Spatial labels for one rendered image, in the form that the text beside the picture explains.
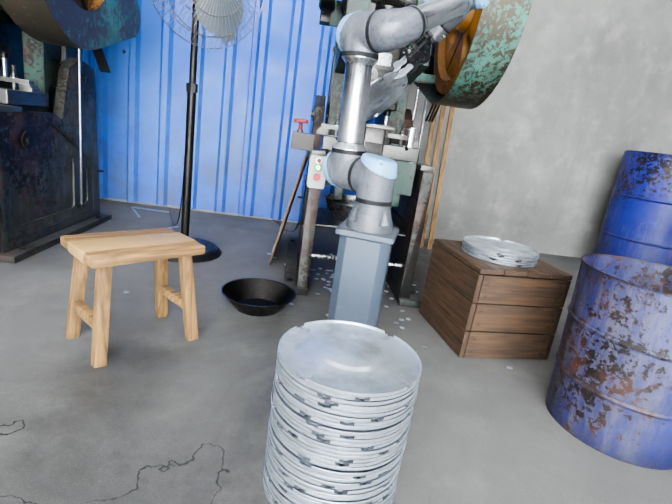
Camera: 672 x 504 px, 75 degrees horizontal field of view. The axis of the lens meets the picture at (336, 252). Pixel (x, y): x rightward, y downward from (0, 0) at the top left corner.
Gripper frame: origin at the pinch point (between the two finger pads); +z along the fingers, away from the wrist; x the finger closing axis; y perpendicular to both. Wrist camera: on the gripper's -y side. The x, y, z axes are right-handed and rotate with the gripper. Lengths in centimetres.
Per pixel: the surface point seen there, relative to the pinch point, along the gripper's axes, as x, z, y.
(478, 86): 18.1, -18.5, -26.3
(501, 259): 84, 7, 5
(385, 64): -14.7, 4.6, -14.7
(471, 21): -10.4, -30.7, -37.7
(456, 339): 100, 35, 16
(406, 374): 92, 7, 98
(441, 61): -16, -8, -60
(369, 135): 8.3, 25.8, -5.2
